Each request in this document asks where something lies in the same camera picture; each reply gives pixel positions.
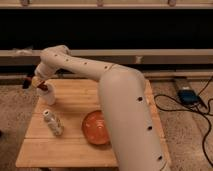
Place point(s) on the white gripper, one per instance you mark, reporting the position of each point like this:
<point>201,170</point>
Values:
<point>38,83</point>

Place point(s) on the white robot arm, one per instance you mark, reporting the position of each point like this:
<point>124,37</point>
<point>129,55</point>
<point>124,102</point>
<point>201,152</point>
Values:
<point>121,92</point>

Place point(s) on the white ceramic cup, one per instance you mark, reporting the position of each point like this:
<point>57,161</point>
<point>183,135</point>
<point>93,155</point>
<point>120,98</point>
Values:
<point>48,96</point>

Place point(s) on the clear plastic bottle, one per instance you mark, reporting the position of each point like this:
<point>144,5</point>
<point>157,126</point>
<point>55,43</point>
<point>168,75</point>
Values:
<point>53,123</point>

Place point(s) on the wooden table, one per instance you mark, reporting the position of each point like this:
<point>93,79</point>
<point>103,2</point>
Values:
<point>75,98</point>

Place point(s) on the orange bowl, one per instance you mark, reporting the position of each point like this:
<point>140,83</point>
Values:
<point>94,128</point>

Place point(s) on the blue power adapter box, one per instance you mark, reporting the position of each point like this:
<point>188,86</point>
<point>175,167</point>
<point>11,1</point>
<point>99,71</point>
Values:
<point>188,96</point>

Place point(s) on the wooden rail fence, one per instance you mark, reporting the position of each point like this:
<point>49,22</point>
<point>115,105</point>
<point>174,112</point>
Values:
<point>134,56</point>

